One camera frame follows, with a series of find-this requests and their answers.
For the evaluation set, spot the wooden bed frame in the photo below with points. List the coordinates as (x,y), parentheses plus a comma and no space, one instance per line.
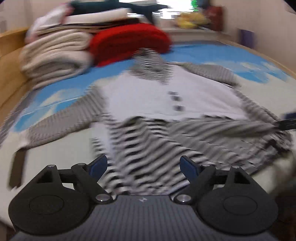
(14,85)

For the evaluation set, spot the dark red plush cushion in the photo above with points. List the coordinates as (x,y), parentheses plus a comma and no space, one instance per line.
(215,14)

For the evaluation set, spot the dark blue shark plush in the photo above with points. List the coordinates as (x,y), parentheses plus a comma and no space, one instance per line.
(100,6)

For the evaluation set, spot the red folded blanket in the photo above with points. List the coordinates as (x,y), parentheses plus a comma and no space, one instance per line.
(120,43)

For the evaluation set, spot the purple board on wall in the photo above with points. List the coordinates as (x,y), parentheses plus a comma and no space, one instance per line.
(246,38)

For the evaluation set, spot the yellow plush toys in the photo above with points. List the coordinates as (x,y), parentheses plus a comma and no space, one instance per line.
(191,20)

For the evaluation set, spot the black white striped cardigan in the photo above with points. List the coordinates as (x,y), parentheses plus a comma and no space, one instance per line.
(166,129)

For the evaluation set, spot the cream folded quilt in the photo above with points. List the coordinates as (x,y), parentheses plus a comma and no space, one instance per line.
(56,57)

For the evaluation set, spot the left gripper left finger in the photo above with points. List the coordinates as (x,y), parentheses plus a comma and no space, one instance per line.
(56,201)

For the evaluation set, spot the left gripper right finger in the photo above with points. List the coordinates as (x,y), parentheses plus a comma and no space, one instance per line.
(230,201)

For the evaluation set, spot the blue cream patterned bedspread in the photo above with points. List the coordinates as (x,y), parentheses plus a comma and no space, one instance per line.
(208,76)

